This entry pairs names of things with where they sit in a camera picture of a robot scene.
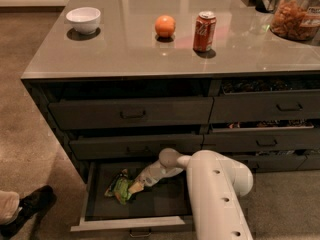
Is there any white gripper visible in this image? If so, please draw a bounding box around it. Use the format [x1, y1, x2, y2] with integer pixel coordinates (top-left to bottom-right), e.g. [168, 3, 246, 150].
[128, 161, 182, 194]

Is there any green rice chip bag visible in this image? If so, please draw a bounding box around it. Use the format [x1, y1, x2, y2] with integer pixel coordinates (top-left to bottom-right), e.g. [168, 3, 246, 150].
[104, 169, 133, 205]

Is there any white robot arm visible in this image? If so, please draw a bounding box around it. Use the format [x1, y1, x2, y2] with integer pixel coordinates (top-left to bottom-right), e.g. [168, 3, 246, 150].
[128, 148, 253, 240]

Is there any open bottom left drawer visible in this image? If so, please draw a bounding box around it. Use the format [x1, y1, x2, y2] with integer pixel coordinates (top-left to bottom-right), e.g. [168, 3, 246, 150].
[71, 159, 194, 238]

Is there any middle left dark drawer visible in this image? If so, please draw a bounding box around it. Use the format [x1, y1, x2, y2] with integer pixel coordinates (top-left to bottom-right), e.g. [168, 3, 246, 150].
[70, 134, 203, 160]

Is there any dark drawer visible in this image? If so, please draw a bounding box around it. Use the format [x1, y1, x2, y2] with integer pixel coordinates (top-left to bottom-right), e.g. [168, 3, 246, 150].
[48, 97, 213, 130]
[202, 119, 320, 153]
[229, 150, 320, 174]
[70, 134, 203, 160]
[210, 75, 320, 123]

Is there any top left dark drawer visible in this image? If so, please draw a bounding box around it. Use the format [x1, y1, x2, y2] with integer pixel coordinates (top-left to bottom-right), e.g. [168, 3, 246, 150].
[48, 97, 213, 130]

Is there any middle right dark drawer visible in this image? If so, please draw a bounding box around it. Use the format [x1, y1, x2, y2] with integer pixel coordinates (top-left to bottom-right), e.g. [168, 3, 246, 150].
[202, 119, 320, 153]

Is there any bottom right dark drawer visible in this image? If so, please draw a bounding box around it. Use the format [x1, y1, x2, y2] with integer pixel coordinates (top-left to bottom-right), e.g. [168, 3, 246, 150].
[229, 150, 320, 174]

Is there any top right dark drawer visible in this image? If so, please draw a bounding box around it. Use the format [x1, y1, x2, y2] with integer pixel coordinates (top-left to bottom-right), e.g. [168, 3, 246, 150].
[210, 75, 320, 123]

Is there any black shoe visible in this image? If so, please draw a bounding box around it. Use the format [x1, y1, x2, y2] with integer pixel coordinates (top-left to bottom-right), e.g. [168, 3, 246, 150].
[0, 185, 57, 239]

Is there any light trouser leg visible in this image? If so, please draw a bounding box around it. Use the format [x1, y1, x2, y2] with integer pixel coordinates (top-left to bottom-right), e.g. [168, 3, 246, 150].
[0, 190, 20, 225]

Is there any orange fruit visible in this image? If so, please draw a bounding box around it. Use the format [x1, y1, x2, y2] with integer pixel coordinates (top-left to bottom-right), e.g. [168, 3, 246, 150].
[155, 15, 176, 38]

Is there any red soda can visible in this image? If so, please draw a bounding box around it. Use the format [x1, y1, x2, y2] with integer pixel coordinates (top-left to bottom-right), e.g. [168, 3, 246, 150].
[193, 11, 216, 52]

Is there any white ceramic bowl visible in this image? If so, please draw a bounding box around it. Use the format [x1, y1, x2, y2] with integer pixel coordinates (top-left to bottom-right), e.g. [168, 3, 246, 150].
[66, 7, 101, 35]

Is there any clear jar of snacks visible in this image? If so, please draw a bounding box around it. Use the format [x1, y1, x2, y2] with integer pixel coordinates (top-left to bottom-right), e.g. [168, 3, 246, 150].
[270, 0, 320, 41]

